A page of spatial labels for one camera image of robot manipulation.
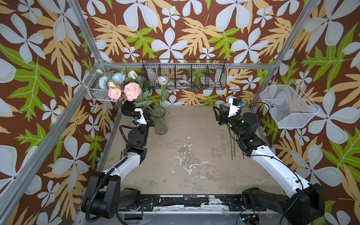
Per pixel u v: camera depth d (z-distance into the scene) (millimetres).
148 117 682
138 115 613
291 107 804
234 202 734
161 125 953
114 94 578
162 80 802
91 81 786
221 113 640
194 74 973
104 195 414
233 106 604
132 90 591
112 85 539
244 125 547
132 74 789
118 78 689
